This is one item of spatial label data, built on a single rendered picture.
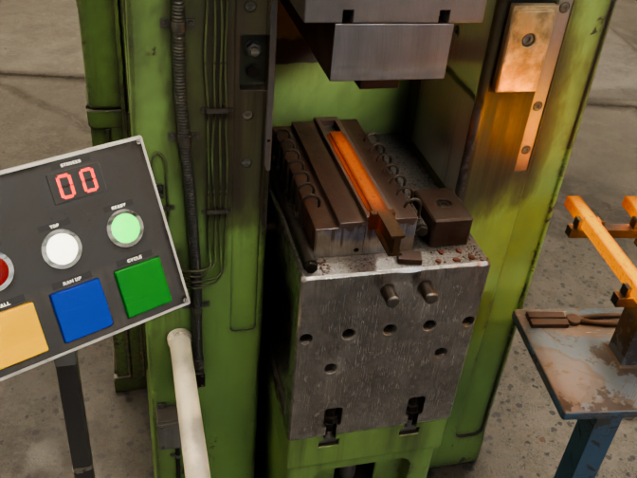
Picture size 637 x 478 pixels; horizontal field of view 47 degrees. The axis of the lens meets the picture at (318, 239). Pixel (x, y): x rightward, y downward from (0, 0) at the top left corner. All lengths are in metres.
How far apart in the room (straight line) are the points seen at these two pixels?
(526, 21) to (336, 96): 0.53
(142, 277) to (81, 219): 0.13
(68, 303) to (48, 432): 1.24
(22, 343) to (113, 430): 1.22
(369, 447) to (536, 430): 0.84
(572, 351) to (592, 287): 1.51
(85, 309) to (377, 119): 0.96
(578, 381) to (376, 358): 0.40
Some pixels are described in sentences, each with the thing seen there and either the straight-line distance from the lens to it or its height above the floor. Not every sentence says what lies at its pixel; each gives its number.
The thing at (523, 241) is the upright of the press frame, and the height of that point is 0.80.
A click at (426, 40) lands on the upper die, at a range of 1.25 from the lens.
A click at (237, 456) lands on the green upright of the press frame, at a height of 0.19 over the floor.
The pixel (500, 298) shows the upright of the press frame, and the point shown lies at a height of 0.63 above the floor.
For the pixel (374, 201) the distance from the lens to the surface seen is 1.41.
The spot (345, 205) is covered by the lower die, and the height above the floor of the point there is 0.99.
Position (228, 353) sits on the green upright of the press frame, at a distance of 1.71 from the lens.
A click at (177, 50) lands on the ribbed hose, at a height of 1.28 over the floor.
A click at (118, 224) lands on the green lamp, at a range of 1.16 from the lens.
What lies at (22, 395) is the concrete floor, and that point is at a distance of 2.46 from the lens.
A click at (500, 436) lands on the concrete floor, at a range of 2.41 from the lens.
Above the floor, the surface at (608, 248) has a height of 0.99.
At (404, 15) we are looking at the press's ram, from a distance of 1.22.
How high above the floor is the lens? 1.74
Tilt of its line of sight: 35 degrees down
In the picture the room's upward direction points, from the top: 6 degrees clockwise
